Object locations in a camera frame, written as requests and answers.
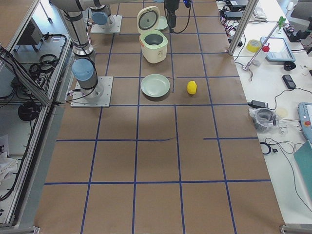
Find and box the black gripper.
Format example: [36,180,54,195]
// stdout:
[164,0,179,33]

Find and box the white rice cooker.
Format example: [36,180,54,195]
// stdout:
[137,6,168,64]

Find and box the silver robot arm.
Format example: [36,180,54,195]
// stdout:
[52,0,168,107]
[91,5,115,29]

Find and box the light green plate left side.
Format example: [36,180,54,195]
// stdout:
[155,16,168,31]

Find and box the light green plate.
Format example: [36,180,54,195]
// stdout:
[140,74,170,98]
[155,16,168,31]

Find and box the light green plate right side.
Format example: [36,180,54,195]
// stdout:
[140,74,170,98]

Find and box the yellow toy potato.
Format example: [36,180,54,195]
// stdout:
[186,80,197,95]

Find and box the yellow tape roll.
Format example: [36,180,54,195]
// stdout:
[246,39,262,53]

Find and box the teach pendant tablet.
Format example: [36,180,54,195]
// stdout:
[260,37,295,62]

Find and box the black power adapter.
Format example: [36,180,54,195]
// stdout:
[248,100,269,109]

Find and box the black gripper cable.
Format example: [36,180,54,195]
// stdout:
[173,0,192,34]

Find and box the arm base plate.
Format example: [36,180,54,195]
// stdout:
[70,77,113,108]
[91,13,122,34]

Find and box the aluminium frame post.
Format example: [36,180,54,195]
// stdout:
[228,0,258,56]

